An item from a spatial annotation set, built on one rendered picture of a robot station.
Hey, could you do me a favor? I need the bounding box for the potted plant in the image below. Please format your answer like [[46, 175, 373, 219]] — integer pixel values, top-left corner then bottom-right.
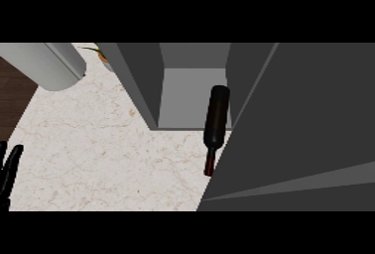
[[80, 46, 117, 73]]

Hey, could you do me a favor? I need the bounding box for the dark wine bottle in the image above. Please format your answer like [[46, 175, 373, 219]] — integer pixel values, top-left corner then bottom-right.
[[203, 84, 232, 178]]

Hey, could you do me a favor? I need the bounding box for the dark grey cabinet door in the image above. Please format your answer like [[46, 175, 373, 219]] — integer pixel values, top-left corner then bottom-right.
[[195, 42, 375, 212]]

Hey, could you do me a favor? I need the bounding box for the grey cabinet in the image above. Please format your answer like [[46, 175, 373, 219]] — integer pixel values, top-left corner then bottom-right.
[[95, 42, 282, 132]]

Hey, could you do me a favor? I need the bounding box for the pale grey cylinder appliance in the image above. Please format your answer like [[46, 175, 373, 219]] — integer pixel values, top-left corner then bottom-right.
[[0, 42, 89, 92]]

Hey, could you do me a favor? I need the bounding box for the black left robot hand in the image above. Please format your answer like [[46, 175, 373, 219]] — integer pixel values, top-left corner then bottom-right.
[[0, 140, 26, 212]]

